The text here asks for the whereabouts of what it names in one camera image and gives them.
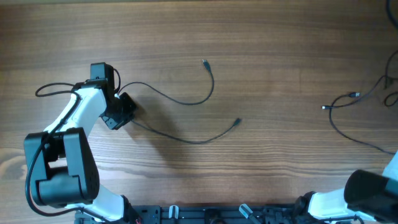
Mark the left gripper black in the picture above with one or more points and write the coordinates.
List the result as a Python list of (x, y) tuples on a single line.
[(113, 123)]

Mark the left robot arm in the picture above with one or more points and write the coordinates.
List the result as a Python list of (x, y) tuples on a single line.
[(62, 175)]

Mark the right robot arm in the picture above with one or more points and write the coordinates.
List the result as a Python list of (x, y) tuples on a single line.
[(366, 197)]

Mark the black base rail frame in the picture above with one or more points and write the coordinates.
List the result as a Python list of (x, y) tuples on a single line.
[(174, 214)]

